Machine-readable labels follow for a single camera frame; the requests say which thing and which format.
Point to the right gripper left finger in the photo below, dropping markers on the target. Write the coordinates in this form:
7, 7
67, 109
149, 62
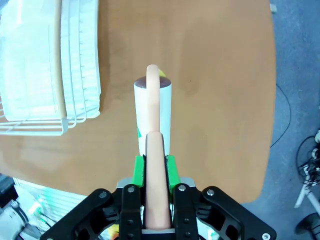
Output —
138, 172

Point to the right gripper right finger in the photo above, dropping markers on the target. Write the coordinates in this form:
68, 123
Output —
172, 172

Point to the white storage box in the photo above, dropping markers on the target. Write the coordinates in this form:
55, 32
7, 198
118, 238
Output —
50, 200

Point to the white stand leg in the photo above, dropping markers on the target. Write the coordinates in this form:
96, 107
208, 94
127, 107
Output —
306, 195

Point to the black floor object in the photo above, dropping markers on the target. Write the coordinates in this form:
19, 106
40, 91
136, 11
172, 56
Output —
308, 223

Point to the white drip tray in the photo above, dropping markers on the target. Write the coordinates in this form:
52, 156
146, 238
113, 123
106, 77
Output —
25, 75

